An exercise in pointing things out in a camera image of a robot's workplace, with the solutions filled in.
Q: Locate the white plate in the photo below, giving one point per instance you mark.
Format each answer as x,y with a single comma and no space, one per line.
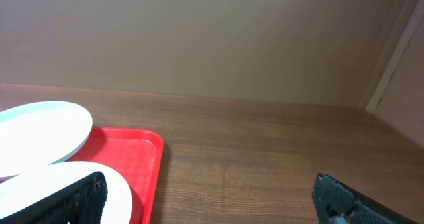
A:
27,188

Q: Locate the light blue plate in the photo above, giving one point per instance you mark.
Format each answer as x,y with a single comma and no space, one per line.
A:
41,133

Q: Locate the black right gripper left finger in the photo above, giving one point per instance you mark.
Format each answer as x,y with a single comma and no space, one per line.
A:
81,203

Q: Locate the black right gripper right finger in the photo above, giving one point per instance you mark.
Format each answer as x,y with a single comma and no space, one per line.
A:
336,202

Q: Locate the red plastic tray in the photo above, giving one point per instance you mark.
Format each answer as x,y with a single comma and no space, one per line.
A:
134,153

